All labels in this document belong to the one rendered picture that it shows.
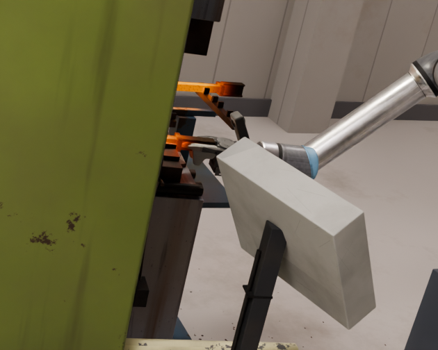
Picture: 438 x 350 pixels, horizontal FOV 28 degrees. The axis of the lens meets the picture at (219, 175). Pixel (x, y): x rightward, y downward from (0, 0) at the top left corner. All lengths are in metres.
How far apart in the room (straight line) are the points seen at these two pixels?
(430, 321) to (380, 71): 3.40
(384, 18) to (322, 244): 4.42
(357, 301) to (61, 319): 0.63
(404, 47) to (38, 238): 4.62
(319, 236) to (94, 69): 0.52
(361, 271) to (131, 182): 0.49
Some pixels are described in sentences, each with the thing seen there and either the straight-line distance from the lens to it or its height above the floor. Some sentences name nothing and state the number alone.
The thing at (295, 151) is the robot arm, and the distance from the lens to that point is 2.32.
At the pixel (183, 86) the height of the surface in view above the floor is 0.94.
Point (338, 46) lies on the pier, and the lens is 5.45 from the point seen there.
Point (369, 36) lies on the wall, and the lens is 5.94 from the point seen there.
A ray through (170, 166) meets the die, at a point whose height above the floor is 0.98.
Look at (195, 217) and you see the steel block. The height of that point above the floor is 0.87.
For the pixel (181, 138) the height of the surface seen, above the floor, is 1.01.
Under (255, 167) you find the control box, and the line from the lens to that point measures 1.72.
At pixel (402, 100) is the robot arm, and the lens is 2.46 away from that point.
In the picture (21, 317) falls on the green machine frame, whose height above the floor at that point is 0.75.
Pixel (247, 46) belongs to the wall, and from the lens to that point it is 5.44.
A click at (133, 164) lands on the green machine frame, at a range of 1.75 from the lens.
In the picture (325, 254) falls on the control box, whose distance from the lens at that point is 1.63.
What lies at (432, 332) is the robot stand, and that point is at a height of 0.42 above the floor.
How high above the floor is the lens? 1.82
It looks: 23 degrees down
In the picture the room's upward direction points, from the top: 13 degrees clockwise
